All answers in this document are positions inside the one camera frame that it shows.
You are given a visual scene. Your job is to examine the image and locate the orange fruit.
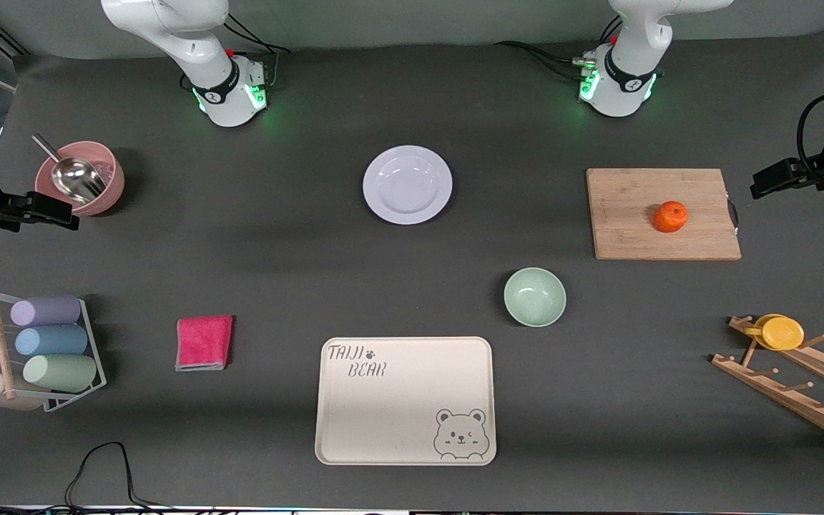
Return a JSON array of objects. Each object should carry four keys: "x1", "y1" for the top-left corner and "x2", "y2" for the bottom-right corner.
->
[{"x1": 653, "y1": 201, "x2": 689, "y2": 234}]

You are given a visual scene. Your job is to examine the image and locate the white round plate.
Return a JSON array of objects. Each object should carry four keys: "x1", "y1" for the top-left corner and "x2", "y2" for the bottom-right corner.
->
[{"x1": 363, "y1": 145, "x2": 453, "y2": 226}]

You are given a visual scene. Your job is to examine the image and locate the metal scoop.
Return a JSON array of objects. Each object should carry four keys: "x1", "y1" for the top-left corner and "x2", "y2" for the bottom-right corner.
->
[{"x1": 31, "y1": 133, "x2": 107, "y2": 207}]

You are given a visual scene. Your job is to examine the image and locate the pink bowl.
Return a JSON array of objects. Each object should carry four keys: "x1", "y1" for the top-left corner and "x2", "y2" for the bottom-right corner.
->
[{"x1": 34, "y1": 141, "x2": 126, "y2": 217}]

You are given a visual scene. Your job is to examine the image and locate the purple cup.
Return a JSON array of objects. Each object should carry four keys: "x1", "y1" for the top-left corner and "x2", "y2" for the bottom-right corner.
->
[{"x1": 10, "y1": 295, "x2": 82, "y2": 327}]

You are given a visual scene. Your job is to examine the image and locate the blue cup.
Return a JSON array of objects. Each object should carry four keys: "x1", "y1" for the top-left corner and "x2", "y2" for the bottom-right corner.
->
[{"x1": 14, "y1": 325, "x2": 89, "y2": 357}]

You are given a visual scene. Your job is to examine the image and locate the yellow mug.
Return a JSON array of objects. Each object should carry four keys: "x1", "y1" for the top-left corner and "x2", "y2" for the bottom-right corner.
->
[{"x1": 745, "y1": 313, "x2": 805, "y2": 351}]

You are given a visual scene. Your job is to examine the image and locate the green cup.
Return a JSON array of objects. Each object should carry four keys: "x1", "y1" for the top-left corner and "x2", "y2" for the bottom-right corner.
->
[{"x1": 23, "y1": 354, "x2": 98, "y2": 393}]

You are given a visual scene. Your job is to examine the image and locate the wooden cutting board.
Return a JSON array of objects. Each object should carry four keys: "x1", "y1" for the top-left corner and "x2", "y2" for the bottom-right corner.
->
[{"x1": 586, "y1": 168, "x2": 742, "y2": 261}]

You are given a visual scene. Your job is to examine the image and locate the pink folded cloth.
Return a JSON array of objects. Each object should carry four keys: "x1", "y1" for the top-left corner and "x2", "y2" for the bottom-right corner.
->
[{"x1": 175, "y1": 315, "x2": 234, "y2": 372}]

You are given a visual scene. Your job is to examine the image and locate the wooden mug rack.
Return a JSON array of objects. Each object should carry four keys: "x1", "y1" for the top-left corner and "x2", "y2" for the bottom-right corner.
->
[{"x1": 711, "y1": 315, "x2": 824, "y2": 450}]

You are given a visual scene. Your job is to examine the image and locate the pale green bowl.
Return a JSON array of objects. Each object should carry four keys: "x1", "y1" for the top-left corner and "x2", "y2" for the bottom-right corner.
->
[{"x1": 504, "y1": 268, "x2": 567, "y2": 328}]

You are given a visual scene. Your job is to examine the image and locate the cream bear print tray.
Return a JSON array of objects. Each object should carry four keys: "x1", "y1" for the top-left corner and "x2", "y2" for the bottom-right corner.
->
[{"x1": 315, "y1": 336, "x2": 496, "y2": 466}]

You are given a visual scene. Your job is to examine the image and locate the white wire cup rack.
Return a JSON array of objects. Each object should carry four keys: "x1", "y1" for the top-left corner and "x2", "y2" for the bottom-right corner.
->
[{"x1": 0, "y1": 288, "x2": 107, "y2": 413}]

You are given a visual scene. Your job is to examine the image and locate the black table cable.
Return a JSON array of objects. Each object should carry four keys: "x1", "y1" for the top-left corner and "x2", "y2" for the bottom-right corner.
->
[{"x1": 0, "y1": 441, "x2": 241, "y2": 515}]

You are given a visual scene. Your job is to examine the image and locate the black left arm base cables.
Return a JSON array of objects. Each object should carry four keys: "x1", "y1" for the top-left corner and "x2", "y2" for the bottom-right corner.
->
[{"x1": 494, "y1": 14, "x2": 624, "y2": 83}]

